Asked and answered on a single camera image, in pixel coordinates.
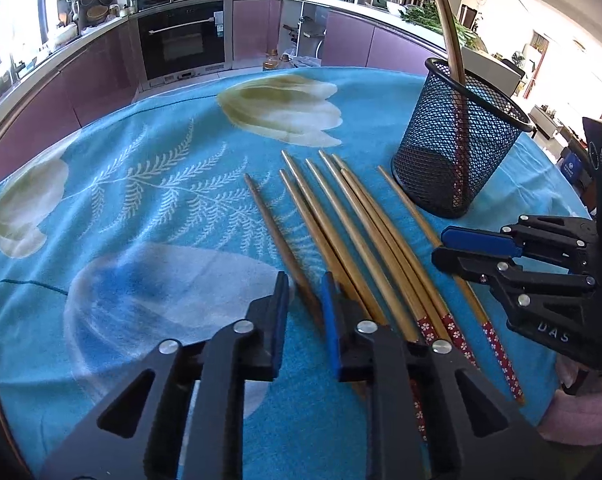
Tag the group of wooden chopsticks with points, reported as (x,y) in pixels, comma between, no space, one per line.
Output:
(356,240)

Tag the blue floral tablecloth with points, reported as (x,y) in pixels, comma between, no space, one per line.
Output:
(156,260)

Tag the dark brown wooden chopstick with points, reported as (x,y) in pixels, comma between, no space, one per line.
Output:
(280,240)

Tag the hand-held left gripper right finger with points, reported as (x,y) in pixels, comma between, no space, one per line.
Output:
(328,320)

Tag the red-ended tan wooden chopstick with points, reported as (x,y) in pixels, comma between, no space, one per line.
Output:
(453,45)
(411,210)

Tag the person's right forearm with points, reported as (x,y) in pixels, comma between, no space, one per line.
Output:
(591,410)

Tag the yellow oil bottle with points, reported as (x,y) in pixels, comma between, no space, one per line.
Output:
(276,60)

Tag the black mesh utensil holder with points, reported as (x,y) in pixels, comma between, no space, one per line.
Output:
(431,160)

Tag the white kitchen countertop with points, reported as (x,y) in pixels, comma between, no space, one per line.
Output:
(331,6)

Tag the green leafy vegetables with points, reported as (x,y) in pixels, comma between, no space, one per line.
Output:
(431,20)

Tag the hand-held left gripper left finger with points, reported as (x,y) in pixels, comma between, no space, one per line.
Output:
(281,310)

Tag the blue carton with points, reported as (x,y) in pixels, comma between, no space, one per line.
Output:
(573,170)

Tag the black built-in oven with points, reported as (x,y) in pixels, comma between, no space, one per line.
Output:
(181,40)

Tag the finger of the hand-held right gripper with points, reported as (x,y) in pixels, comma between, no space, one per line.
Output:
(481,242)
(461,260)

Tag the purple kitchen cabinets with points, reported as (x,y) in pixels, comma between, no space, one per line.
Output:
(96,80)

